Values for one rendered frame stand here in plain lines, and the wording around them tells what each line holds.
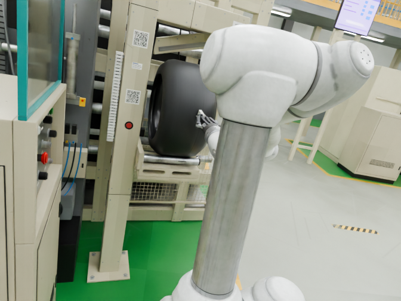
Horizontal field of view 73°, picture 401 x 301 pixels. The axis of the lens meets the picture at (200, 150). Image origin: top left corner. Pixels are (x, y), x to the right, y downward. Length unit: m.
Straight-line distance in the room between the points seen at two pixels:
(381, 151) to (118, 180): 4.94
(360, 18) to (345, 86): 4.81
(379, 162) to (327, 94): 5.35
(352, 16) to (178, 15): 3.89
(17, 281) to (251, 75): 0.90
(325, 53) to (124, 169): 1.31
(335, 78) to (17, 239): 0.90
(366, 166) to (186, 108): 4.76
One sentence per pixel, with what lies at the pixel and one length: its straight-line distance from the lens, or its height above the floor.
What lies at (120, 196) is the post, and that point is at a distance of 1.73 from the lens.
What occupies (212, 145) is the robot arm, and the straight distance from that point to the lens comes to 1.05.
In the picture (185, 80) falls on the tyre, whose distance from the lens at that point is 1.42.
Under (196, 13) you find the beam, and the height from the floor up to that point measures 1.72.
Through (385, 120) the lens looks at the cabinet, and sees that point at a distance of 5.64.
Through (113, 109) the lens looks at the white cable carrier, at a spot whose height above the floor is 1.13.
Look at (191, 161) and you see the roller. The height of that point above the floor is 0.91.
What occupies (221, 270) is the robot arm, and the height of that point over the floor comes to 1.11.
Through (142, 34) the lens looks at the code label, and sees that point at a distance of 1.48.
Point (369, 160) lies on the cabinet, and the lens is 5.77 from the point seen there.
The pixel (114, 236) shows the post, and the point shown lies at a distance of 1.91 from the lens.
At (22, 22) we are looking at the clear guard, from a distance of 0.75.
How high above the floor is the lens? 1.52
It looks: 19 degrees down
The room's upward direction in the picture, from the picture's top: 13 degrees clockwise
